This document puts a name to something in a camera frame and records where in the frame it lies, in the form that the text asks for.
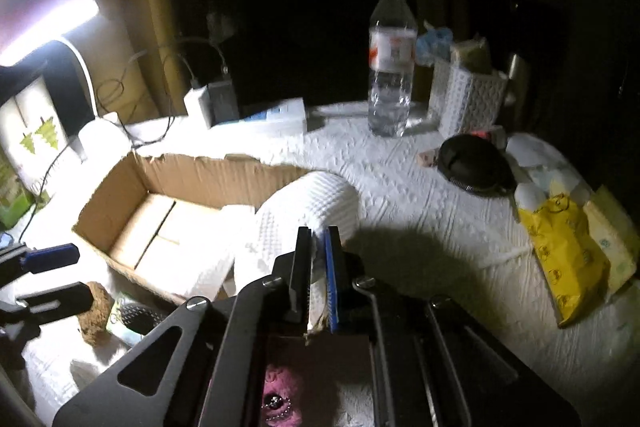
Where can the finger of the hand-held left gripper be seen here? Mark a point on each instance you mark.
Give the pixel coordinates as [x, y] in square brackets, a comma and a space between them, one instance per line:
[50, 255]
[50, 297]

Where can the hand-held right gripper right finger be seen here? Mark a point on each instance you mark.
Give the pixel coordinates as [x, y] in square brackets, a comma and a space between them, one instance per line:
[332, 279]

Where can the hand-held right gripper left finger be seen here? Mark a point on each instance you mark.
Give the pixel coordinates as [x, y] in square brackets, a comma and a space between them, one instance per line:
[301, 274]

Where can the brown sponge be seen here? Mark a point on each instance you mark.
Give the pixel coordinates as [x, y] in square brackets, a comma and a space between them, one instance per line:
[96, 314]

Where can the white textured towel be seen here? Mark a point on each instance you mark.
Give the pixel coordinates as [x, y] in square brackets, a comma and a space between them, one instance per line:
[310, 202]

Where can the pink white plush toy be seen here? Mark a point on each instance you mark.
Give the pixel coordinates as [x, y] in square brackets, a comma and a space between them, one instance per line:
[280, 394]

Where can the brown cardboard box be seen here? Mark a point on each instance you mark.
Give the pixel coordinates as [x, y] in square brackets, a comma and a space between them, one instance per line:
[150, 177]

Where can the small green white packet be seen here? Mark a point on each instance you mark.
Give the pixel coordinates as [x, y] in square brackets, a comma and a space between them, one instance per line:
[117, 326]

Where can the white tablecloth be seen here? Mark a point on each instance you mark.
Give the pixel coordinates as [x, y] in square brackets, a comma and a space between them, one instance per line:
[400, 217]

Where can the dark dotted small object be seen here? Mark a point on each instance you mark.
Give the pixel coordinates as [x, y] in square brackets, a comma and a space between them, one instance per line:
[142, 317]

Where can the small pink white packet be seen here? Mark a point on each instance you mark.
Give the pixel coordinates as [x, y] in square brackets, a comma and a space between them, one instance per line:
[429, 158]

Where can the blue white flat box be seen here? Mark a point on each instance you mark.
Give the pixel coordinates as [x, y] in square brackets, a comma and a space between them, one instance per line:
[270, 116]

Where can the black round pouch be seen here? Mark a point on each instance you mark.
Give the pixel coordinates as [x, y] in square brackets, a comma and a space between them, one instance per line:
[475, 164]

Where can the white power adapter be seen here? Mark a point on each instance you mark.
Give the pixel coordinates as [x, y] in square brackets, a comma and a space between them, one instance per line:
[198, 104]

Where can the clear plastic water bottle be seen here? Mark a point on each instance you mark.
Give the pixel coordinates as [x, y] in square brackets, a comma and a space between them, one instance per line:
[392, 82]

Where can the small pink box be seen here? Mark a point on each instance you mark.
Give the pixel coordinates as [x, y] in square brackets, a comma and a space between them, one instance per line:
[487, 137]

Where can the white woven basket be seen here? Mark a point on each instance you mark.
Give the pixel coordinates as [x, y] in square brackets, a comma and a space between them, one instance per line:
[467, 102]

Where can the yellow printed packet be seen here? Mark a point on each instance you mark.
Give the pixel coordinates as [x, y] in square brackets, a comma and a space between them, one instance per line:
[570, 257]

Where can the white desk lamp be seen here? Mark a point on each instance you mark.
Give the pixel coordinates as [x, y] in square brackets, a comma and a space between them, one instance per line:
[75, 14]

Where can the white crumpled plastic bag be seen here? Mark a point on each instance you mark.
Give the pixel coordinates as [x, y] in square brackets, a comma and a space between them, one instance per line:
[545, 162]

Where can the blue plastic bag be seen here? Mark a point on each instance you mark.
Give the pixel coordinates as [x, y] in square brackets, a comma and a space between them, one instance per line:
[435, 44]

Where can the steel thermos flask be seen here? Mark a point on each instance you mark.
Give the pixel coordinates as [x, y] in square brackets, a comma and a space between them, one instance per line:
[517, 74]

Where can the pale yellow tissue pack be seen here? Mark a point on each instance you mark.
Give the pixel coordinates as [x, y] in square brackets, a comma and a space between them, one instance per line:
[612, 237]

